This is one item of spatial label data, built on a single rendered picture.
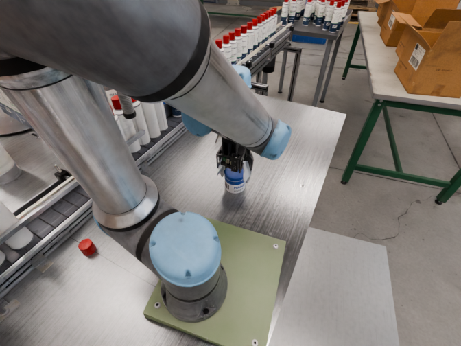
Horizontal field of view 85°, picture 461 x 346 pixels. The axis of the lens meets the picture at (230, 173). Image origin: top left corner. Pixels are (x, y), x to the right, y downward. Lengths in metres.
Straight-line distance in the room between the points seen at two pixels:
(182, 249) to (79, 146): 0.22
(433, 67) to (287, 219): 1.28
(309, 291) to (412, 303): 1.18
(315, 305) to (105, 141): 0.56
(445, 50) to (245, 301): 1.56
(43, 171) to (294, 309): 0.87
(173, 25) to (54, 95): 0.16
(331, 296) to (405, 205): 1.64
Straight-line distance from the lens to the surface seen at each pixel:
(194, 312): 0.59
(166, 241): 0.44
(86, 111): 0.33
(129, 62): 0.18
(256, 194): 0.84
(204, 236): 0.44
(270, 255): 0.68
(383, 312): 0.74
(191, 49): 0.20
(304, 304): 0.68
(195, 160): 0.97
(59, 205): 0.89
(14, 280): 0.85
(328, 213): 1.96
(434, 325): 1.84
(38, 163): 1.09
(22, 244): 0.83
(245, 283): 0.65
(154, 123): 0.99
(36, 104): 0.32
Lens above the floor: 1.46
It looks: 44 degrees down
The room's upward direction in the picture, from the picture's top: straight up
